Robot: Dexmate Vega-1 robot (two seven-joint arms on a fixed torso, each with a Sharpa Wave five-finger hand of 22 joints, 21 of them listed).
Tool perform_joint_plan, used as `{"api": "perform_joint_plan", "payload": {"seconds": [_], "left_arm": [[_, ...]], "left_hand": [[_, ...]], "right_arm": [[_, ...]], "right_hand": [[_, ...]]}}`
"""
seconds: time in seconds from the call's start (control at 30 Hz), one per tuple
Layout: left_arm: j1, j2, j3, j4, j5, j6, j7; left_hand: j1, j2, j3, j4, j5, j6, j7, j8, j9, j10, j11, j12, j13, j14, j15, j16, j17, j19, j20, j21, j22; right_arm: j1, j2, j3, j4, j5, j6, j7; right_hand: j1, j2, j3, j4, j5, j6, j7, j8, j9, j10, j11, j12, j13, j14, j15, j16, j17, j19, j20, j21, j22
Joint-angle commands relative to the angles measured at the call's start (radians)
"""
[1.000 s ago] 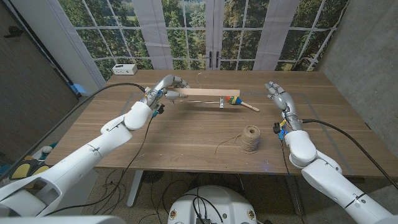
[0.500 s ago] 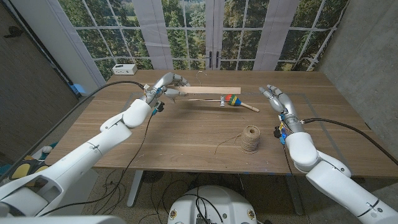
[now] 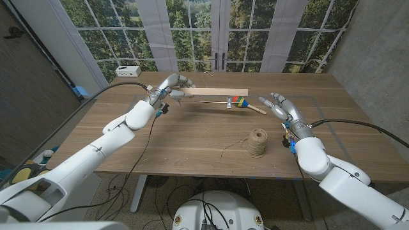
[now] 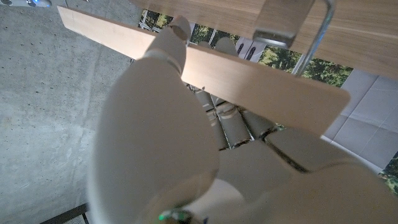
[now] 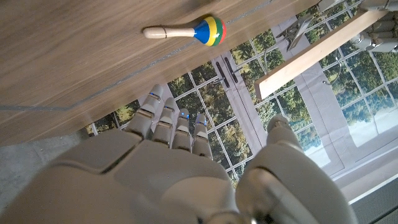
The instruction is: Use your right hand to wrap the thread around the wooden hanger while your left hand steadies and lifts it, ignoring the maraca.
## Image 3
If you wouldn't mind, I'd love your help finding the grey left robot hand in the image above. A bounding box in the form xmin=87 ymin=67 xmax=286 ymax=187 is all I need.
xmin=147 ymin=73 xmax=197 ymax=108

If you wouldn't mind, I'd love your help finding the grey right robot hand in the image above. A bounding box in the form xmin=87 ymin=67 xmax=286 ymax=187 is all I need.
xmin=258 ymin=92 xmax=316 ymax=141

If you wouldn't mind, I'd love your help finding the brown twine spool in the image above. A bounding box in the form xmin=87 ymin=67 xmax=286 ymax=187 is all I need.
xmin=220 ymin=128 xmax=268 ymax=160

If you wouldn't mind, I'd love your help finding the wooden clip hanger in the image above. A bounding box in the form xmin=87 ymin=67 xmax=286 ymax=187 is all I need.
xmin=174 ymin=70 xmax=249 ymax=109

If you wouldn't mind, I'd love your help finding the colourful striped wooden maraca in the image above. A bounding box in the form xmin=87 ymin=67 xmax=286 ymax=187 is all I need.
xmin=231 ymin=95 xmax=267 ymax=116

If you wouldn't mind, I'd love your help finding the white power strip box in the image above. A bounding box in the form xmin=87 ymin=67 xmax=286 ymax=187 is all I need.
xmin=115 ymin=65 xmax=142 ymax=78

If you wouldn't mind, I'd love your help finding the grey table leg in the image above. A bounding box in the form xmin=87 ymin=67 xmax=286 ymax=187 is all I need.
xmin=293 ymin=180 xmax=313 ymax=222

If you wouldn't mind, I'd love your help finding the small blue object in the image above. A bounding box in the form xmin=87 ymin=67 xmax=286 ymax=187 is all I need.
xmin=72 ymin=85 xmax=89 ymax=98

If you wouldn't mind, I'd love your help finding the printed window forest backdrop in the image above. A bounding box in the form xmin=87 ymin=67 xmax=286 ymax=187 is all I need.
xmin=59 ymin=0 xmax=360 ymax=84

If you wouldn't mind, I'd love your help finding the white table leg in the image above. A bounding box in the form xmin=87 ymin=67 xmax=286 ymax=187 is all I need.
xmin=130 ymin=174 xmax=148 ymax=213

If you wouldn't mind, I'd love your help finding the white robot torso base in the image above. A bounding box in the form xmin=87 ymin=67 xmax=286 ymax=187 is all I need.
xmin=171 ymin=190 xmax=265 ymax=230

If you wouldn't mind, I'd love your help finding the yellow and black object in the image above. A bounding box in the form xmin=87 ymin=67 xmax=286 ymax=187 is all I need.
xmin=9 ymin=159 xmax=52 ymax=186

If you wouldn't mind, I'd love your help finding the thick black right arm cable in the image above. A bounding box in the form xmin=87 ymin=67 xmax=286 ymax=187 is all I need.
xmin=308 ymin=118 xmax=409 ymax=150

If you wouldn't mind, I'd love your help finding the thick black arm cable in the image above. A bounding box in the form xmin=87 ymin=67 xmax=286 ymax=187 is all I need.
xmin=0 ymin=81 xmax=150 ymax=189
xmin=308 ymin=118 xmax=409 ymax=150

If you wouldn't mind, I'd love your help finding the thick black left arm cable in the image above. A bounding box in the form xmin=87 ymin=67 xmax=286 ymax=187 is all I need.
xmin=0 ymin=81 xmax=150 ymax=189

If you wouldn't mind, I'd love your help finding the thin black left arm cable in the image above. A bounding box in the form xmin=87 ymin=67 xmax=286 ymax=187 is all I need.
xmin=38 ymin=110 xmax=160 ymax=223

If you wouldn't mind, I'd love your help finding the black wall hook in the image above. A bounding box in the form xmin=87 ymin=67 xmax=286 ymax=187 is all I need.
xmin=3 ymin=26 xmax=24 ymax=40

